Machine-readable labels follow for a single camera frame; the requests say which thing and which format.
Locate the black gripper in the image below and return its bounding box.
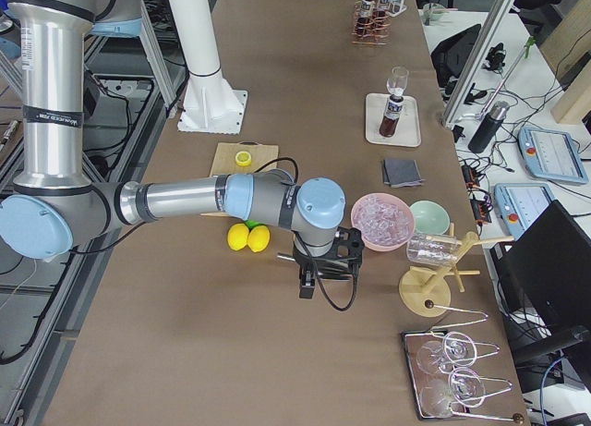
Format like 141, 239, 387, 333
293, 248, 317, 298

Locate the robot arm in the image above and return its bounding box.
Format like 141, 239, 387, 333
1, 0, 361, 298

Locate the cream rectangular tray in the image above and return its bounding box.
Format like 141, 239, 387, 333
364, 92, 423, 148

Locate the black monitor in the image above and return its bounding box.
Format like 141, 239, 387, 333
505, 201, 590, 328

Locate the metal wine glass holder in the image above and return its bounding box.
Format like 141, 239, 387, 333
416, 323, 525, 424

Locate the wooden cutting board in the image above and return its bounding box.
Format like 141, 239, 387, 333
199, 141, 281, 219

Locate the grey folded cloth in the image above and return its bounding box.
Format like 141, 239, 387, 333
382, 158, 423, 188

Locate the aluminium frame post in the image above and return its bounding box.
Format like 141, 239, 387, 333
441, 0, 514, 128

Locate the lemon half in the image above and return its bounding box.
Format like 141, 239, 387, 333
235, 151, 252, 167

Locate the wooden glass rack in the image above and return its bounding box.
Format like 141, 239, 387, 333
398, 232, 514, 318

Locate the clear wine glass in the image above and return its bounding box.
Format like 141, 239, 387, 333
386, 67, 409, 97

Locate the tea bottle in basket rear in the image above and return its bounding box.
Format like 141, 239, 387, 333
374, 0, 389, 20

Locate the green bowl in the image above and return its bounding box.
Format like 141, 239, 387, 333
410, 201, 451, 235

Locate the metal scoop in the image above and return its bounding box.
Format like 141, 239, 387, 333
276, 252, 354, 281

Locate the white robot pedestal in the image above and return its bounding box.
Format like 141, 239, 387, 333
169, 0, 247, 135

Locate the black thermos bottle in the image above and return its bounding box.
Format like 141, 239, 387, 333
467, 101, 510, 153

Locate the green lime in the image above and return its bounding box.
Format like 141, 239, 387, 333
244, 220, 260, 230

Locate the blue teach pendant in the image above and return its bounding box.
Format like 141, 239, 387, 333
518, 127, 589, 185
493, 182, 555, 239

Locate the tea bottle white cap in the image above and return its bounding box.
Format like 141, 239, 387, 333
378, 86, 404, 139

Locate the copper wire bottle basket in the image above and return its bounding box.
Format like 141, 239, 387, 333
351, 0, 391, 46

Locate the pink bowl with ice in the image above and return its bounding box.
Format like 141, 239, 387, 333
350, 193, 415, 252

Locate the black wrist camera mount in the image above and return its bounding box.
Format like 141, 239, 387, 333
320, 226, 365, 274

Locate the clear glass on rack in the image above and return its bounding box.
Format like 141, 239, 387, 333
406, 233, 461, 266

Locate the yellow lemon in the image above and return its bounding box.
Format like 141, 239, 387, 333
226, 223, 249, 251
247, 225, 271, 253

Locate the tea bottle in basket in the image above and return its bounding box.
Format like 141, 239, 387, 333
374, 0, 389, 20
356, 0, 374, 36

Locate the white wire cup rack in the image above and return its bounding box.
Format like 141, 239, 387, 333
371, 0, 406, 18

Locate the hanging wine glass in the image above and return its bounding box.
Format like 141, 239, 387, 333
418, 368, 485, 419
416, 332, 476, 375

